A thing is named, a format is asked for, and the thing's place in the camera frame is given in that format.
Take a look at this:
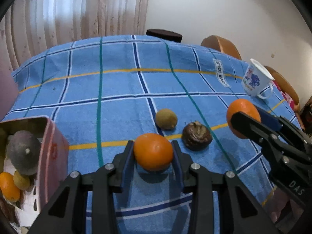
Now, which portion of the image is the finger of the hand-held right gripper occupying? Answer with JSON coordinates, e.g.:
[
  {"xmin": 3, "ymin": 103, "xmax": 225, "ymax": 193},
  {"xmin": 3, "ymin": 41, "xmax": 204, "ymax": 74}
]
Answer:
[
  {"xmin": 255, "ymin": 105, "xmax": 312, "ymax": 149},
  {"xmin": 230, "ymin": 112, "xmax": 312, "ymax": 197}
]

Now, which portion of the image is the sheer floral curtain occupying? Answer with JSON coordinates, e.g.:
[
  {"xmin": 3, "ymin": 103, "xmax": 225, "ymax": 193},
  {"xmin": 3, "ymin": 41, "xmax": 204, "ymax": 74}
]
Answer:
[{"xmin": 0, "ymin": 0, "xmax": 152, "ymax": 72}]

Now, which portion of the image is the pink metal tin box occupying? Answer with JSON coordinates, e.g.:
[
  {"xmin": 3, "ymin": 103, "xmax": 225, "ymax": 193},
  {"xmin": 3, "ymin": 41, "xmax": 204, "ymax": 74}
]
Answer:
[{"xmin": 0, "ymin": 116, "xmax": 70, "ymax": 227}]

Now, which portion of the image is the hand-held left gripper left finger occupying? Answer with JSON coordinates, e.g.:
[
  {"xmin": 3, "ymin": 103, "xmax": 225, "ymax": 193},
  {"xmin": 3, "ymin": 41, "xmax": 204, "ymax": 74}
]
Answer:
[{"xmin": 29, "ymin": 140, "xmax": 136, "ymax": 234}]

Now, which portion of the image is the pink floral cushion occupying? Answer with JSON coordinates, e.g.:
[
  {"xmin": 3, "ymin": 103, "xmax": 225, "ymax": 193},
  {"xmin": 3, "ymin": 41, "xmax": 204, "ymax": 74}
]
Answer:
[{"xmin": 274, "ymin": 80, "xmax": 294, "ymax": 108}]

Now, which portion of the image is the pink plastic pitcher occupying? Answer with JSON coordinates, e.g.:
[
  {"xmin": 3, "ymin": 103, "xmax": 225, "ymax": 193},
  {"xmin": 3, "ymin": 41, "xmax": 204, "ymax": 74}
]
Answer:
[{"xmin": 0, "ymin": 74, "xmax": 19, "ymax": 121}]

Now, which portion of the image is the small round fruit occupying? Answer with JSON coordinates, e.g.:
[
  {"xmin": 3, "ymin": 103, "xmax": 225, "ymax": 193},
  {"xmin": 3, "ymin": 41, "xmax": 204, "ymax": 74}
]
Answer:
[{"xmin": 13, "ymin": 170, "xmax": 31, "ymax": 191}]

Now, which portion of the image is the orange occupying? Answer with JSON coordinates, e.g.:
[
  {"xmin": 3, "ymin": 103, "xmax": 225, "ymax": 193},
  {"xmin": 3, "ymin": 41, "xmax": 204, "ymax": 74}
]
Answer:
[
  {"xmin": 226, "ymin": 99, "xmax": 262, "ymax": 139},
  {"xmin": 134, "ymin": 133, "xmax": 174, "ymax": 172},
  {"xmin": 0, "ymin": 172, "xmax": 20, "ymax": 202}
]

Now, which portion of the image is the brown kiwi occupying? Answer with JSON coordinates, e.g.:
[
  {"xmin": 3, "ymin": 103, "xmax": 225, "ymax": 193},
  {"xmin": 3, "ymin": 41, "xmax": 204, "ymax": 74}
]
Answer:
[{"xmin": 155, "ymin": 109, "xmax": 177, "ymax": 130}]

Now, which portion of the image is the white mug with blue print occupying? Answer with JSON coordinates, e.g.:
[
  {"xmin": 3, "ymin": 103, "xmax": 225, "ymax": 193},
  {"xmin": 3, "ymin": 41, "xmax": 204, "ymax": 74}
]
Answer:
[{"xmin": 241, "ymin": 58, "xmax": 275, "ymax": 99}]

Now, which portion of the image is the purple passion fruit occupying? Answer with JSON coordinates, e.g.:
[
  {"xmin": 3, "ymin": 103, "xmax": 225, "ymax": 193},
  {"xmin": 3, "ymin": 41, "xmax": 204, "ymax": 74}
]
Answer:
[{"xmin": 7, "ymin": 130, "xmax": 41, "ymax": 176}]

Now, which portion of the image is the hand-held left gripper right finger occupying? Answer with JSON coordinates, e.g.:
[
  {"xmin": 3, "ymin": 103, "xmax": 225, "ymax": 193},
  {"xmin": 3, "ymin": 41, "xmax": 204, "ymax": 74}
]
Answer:
[{"xmin": 171, "ymin": 140, "xmax": 281, "ymax": 234}]

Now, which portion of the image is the dark round stool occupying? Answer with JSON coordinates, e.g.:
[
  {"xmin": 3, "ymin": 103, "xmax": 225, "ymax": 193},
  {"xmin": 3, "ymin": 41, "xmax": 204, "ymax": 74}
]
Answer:
[{"xmin": 146, "ymin": 29, "xmax": 183, "ymax": 43}]

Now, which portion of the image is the printed paper leaflet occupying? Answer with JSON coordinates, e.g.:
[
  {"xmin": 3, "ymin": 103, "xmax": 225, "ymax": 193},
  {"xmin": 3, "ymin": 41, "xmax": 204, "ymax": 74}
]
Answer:
[{"xmin": 21, "ymin": 191, "xmax": 40, "ymax": 212}]

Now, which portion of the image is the blue plaid tablecloth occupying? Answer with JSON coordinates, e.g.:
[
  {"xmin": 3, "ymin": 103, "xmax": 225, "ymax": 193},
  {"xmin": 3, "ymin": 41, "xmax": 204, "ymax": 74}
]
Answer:
[{"xmin": 0, "ymin": 35, "xmax": 303, "ymax": 234}]

